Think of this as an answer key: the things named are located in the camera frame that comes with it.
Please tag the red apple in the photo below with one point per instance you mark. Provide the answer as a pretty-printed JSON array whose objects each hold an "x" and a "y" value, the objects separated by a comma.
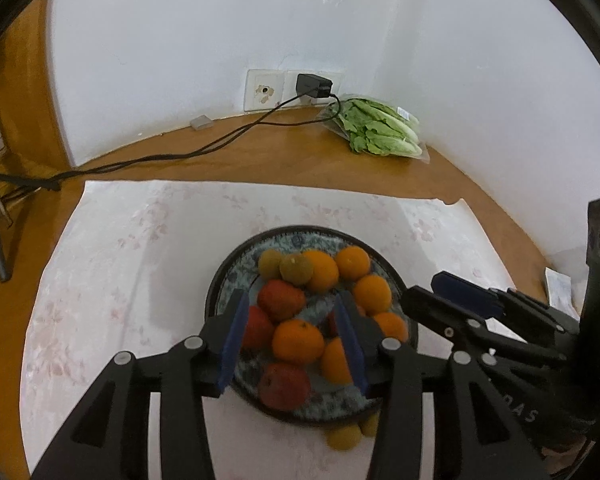
[
  {"x": 332, "y": 322},
  {"x": 284, "y": 385},
  {"x": 280, "y": 301},
  {"x": 256, "y": 330}
]

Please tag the small grey block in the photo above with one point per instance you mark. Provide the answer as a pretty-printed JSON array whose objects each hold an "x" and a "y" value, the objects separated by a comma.
[{"x": 201, "y": 121}]

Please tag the bagged green lettuce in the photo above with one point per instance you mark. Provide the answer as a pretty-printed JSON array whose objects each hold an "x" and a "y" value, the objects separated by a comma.
[{"x": 380, "y": 127}]

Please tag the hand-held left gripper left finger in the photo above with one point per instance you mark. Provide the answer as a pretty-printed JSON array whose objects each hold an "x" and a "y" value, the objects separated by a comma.
[{"x": 232, "y": 340}]

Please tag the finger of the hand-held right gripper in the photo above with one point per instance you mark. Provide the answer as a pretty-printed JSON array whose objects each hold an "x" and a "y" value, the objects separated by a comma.
[
  {"x": 462, "y": 292},
  {"x": 430, "y": 307}
]

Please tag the wooden door frame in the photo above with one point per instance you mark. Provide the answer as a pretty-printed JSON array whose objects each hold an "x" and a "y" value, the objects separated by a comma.
[{"x": 25, "y": 100}]

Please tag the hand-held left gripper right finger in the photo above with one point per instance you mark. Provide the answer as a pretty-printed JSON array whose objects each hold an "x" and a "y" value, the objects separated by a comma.
[{"x": 352, "y": 340}]

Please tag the damaged white wall socket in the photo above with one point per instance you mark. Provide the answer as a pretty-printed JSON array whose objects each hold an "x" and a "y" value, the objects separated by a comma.
[{"x": 265, "y": 92}]

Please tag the black power adapter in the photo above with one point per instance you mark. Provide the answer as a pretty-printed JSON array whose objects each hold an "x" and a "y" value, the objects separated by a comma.
[{"x": 312, "y": 85}]

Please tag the white paper packet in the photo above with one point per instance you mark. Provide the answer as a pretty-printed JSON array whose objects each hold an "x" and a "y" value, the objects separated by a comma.
[{"x": 560, "y": 290}]

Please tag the blue floral ceramic plate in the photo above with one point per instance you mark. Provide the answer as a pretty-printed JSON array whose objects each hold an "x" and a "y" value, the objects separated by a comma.
[{"x": 285, "y": 241}]

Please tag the white floral tablecloth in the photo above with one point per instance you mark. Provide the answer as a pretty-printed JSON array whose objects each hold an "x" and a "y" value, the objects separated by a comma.
[{"x": 130, "y": 285}]

